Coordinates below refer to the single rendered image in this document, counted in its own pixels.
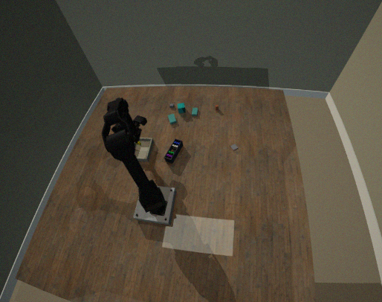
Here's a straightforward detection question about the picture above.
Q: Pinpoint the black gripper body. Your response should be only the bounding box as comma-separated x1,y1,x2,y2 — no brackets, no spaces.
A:
120,115,147,135

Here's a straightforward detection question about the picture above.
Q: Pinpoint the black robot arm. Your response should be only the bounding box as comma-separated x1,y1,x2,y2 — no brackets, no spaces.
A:
101,98,168,216

